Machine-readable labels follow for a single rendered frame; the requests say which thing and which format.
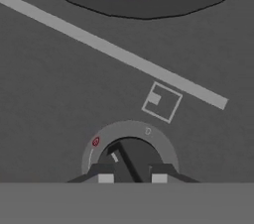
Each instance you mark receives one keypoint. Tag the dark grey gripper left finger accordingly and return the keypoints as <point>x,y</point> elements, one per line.
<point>99,171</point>

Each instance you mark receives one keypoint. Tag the black stove knob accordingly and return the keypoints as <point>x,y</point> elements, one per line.
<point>130,155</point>

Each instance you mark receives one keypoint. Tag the dark grey stove hob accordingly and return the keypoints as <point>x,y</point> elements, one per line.
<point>66,102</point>

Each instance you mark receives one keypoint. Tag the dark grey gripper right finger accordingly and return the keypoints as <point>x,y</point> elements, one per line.
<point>165,171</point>

